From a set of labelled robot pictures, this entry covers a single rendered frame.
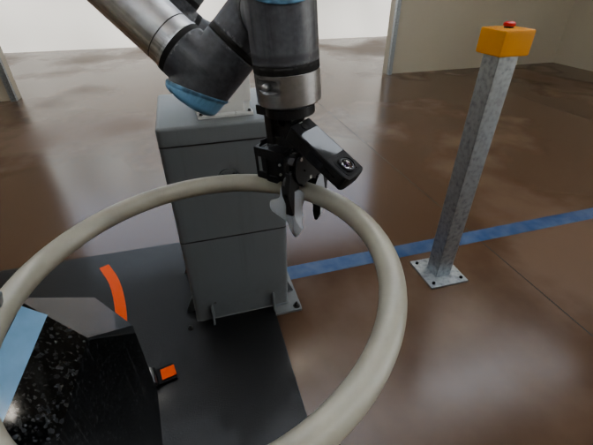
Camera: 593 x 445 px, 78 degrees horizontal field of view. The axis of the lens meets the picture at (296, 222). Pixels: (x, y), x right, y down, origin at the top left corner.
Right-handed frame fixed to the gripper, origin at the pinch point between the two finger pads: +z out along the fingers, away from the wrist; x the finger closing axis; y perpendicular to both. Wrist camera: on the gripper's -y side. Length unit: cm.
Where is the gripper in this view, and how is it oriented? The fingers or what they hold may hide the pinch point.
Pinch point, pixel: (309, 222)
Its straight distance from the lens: 62.3
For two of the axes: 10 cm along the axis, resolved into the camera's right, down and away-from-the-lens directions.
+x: -6.0, 4.9, -6.3
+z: 0.8, 8.2, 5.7
